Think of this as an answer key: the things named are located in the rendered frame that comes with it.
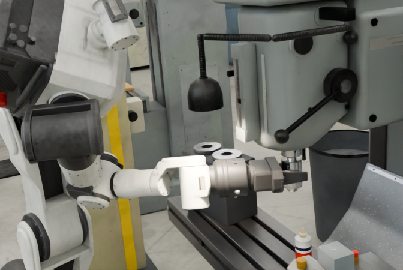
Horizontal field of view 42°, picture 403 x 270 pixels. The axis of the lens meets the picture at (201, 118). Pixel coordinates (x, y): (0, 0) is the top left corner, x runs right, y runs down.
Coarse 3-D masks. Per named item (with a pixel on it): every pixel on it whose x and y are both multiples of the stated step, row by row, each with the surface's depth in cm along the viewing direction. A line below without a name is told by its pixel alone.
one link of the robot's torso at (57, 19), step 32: (0, 0) 104; (32, 0) 108; (64, 0) 112; (0, 32) 101; (32, 32) 105; (64, 32) 109; (0, 64) 104; (32, 64) 104; (64, 64) 106; (96, 64) 110; (0, 96) 114; (32, 96) 111; (64, 96) 107; (96, 96) 110
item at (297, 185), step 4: (300, 164) 120; (284, 168) 120; (288, 168) 119; (292, 168) 119; (296, 168) 119; (300, 168) 120; (288, 184) 121; (292, 184) 120; (296, 184) 120; (300, 184) 121; (288, 188) 121; (292, 188) 120; (296, 188) 121
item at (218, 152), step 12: (204, 144) 168; (216, 144) 167; (204, 156) 161; (216, 156) 156; (228, 156) 155; (240, 156) 156; (252, 192) 158; (216, 204) 157; (228, 204) 153; (240, 204) 156; (252, 204) 159; (216, 216) 159; (228, 216) 154; (240, 216) 157
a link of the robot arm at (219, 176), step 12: (180, 168) 120; (192, 168) 118; (204, 168) 118; (216, 168) 118; (180, 180) 120; (192, 180) 118; (204, 180) 118; (216, 180) 117; (228, 180) 117; (192, 192) 118; (204, 192) 118; (216, 192) 118; (228, 192) 118; (192, 204) 118; (204, 204) 118
